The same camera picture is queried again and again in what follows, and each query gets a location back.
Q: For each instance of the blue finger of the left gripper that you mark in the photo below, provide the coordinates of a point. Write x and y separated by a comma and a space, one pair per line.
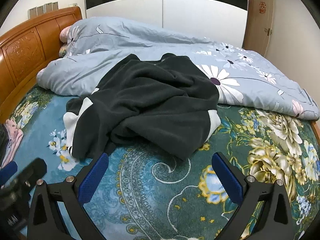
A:
7, 172

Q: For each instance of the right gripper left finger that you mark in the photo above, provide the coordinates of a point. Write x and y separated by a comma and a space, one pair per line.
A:
45, 220

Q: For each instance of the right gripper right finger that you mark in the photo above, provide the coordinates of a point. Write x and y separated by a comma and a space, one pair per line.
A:
275, 218

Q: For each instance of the black white fleece jacket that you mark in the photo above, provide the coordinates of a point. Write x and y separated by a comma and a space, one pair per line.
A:
169, 103

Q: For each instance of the teal floral bed sheet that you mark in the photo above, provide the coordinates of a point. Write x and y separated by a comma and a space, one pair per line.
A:
146, 194

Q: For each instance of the wooden headboard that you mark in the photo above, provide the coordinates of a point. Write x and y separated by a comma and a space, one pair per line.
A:
28, 48

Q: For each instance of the pink pillow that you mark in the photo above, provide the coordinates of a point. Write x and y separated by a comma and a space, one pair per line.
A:
65, 38

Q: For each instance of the grey floral duvet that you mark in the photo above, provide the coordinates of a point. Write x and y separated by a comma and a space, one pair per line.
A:
242, 77

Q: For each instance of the wooden door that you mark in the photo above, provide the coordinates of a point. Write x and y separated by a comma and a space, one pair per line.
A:
259, 26

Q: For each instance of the white black wardrobe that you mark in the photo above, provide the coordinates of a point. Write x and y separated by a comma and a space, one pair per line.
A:
220, 20

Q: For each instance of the wall switch panels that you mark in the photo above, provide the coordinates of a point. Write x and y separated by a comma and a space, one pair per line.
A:
37, 11

